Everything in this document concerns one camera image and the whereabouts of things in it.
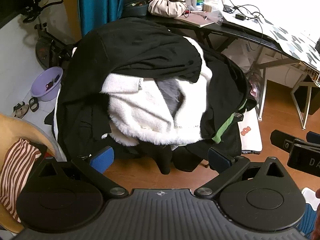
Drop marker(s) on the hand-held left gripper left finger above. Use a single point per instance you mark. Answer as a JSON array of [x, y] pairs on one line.
[[103, 159]]

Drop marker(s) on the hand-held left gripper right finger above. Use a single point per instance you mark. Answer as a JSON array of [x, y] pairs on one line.
[[218, 158]]

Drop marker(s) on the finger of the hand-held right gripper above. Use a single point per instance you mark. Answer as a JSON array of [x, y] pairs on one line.
[[282, 141], [313, 137]]

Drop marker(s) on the white case with orange sticker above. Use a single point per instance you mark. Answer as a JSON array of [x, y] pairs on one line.
[[251, 140]]

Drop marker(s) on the white table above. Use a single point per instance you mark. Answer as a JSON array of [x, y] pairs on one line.
[[261, 100]]

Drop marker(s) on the dark cloth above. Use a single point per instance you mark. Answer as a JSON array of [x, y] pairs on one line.
[[75, 122]]

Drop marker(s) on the black jacket with green stripe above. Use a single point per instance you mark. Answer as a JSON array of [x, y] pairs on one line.
[[225, 100]]

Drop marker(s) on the pink plastic bag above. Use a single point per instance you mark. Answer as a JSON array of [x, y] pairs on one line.
[[255, 87]]

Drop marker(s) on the white fluffy coat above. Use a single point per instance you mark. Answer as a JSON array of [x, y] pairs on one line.
[[140, 110]]

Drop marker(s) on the beige wooden chair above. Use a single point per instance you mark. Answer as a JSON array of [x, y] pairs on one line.
[[22, 128]]

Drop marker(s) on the black slipper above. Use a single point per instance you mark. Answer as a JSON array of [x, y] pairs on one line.
[[34, 104]]

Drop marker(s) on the brown striped cloth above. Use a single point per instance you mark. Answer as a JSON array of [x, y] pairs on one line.
[[15, 170]]

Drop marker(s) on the purple plastic basin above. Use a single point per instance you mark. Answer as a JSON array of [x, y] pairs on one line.
[[43, 90]]

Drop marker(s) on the white cardboard box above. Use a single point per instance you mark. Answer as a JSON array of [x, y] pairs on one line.
[[243, 55]]

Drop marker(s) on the beige sandal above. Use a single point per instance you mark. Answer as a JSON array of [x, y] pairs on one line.
[[21, 110]]

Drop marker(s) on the patterned tablecloth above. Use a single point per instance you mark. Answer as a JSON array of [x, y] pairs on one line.
[[287, 40]]

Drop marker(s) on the black exercise bike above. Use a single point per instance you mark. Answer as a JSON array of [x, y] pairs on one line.
[[47, 50]]

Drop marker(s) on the black desk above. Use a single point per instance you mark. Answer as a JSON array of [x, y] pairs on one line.
[[225, 31]]

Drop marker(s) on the black charger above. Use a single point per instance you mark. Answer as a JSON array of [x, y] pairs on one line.
[[240, 16]]

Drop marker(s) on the brown notebook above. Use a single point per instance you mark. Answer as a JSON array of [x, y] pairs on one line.
[[195, 19]]

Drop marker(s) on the dark green case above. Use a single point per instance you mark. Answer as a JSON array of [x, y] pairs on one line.
[[135, 7]]

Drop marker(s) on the teal curtain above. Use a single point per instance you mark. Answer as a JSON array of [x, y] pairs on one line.
[[100, 2]]

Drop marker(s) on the yellow curtain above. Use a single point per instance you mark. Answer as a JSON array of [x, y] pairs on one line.
[[71, 5]]

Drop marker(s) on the beige pouch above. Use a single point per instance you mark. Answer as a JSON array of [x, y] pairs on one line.
[[166, 6]]

